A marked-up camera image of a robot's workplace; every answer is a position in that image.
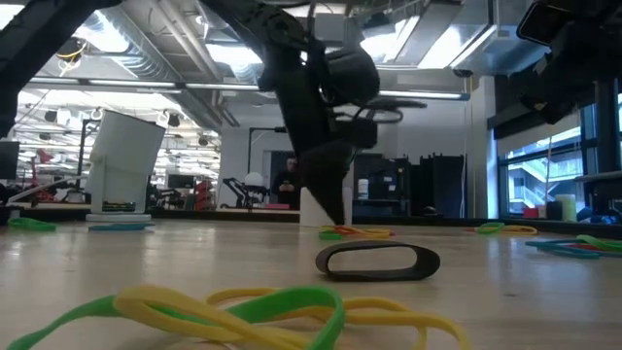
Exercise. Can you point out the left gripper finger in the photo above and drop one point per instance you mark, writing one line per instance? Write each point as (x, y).
(328, 185)

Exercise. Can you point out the yellow rubber band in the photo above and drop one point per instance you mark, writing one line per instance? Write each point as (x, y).
(376, 233)
(170, 311)
(413, 318)
(522, 230)

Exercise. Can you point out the wide black rubber band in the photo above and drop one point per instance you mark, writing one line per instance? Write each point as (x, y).
(427, 265)

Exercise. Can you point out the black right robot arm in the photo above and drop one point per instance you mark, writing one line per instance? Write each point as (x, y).
(597, 34)

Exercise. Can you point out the small black robot arm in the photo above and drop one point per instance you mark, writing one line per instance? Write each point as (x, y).
(233, 187)

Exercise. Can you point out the far right rubber bands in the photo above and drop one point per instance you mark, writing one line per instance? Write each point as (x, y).
(559, 249)

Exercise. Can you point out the white tilted bin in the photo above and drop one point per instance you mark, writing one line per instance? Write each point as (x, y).
(121, 160)

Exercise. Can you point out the white wipes canister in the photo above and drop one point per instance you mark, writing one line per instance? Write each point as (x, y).
(363, 189)

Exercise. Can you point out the snake plant in white pot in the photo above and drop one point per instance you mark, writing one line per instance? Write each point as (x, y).
(306, 214)

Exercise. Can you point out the person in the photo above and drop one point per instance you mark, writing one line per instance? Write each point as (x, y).
(286, 187)

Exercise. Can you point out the pink flat tray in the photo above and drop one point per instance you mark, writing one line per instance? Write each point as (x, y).
(278, 206)

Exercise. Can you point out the black cabinet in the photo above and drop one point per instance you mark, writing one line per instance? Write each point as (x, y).
(384, 180)

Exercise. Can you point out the black vertical pole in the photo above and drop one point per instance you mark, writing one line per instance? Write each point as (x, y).
(606, 146)

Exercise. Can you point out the white globe lamp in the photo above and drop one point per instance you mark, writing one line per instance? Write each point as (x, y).
(253, 179)

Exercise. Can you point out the grey ceiling box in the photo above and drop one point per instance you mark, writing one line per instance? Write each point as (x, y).
(333, 30)

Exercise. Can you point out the long LED light bar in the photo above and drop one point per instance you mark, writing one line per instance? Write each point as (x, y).
(218, 87)

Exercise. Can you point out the black desk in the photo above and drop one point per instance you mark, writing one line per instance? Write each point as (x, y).
(602, 176)

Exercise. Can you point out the black computer mouse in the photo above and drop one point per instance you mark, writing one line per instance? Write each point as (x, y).
(430, 211)

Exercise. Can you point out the black folding screen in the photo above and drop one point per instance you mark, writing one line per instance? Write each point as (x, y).
(439, 187)

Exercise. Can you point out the pale green cylinder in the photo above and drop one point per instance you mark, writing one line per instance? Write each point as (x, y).
(566, 208)

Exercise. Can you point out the small black box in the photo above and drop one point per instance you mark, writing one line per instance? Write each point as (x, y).
(553, 210)

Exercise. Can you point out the red machine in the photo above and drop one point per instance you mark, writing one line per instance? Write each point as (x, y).
(204, 194)

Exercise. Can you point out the small red box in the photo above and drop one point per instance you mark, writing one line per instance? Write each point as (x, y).
(530, 213)

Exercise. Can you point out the black office monitor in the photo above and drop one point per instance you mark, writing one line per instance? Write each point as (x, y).
(9, 160)

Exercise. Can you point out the grey rectangular air duct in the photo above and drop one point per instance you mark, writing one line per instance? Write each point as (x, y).
(486, 53)

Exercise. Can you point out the black aluminium table frame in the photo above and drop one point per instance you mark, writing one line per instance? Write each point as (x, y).
(218, 215)

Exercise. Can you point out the black wall screen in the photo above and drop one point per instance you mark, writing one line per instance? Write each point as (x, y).
(181, 181)

